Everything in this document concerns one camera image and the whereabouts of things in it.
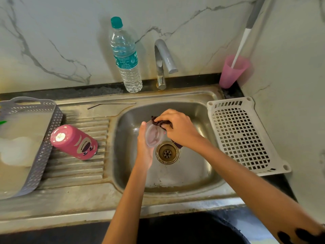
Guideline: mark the person's right hand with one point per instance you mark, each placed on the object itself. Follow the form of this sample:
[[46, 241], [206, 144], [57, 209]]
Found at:
[[184, 129]]

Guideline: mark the person's left hand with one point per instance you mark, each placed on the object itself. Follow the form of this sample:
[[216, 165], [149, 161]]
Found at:
[[142, 154]]

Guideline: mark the person's right thumb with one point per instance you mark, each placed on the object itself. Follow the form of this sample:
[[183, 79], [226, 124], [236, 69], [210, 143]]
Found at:
[[169, 133]]

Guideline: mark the person's left thumb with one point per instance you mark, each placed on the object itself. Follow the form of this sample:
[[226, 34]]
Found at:
[[142, 133]]

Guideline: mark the clear plastic lid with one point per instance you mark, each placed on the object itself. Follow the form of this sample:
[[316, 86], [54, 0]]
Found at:
[[153, 135]]

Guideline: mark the dark scrubbing cloth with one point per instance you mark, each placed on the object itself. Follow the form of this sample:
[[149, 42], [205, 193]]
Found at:
[[162, 123]]

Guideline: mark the person's left forearm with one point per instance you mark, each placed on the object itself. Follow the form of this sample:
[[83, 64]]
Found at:
[[127, 208]]

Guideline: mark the person's right forearm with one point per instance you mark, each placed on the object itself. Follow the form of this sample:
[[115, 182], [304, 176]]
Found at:
[[254, 195]]

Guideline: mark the round metal drain strainer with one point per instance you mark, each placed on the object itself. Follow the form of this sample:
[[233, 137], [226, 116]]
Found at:
[[167, 153]]

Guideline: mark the bent metal straw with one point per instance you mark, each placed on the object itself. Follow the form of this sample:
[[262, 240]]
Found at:
[[111, 103]]

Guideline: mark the pink cartoon bear tumbler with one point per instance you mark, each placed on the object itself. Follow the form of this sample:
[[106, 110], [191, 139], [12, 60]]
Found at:
[[73, 142]]

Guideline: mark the chrome sink faucet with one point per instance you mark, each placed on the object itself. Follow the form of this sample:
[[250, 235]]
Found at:
[[160, 63]]

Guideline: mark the white perforated plastic tray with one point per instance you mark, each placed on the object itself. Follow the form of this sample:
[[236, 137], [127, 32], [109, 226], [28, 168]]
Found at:
[[241, 137]]

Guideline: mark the clear plastic water bottle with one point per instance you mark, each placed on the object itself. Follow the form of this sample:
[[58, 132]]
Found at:
[[126, 58]]

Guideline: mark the stainless steel sink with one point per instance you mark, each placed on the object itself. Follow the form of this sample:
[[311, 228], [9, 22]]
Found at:
[[83, 195]]

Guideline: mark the pink plastic cup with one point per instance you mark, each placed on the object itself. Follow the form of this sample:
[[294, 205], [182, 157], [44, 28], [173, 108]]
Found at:
[[231, 73]]

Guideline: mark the grey plastic basket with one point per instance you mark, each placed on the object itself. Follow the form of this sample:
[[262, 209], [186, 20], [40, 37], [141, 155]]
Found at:
[[44, 149]]

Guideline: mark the person's black garment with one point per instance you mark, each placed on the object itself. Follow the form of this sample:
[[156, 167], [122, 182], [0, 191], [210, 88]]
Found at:
[[190, 231]]

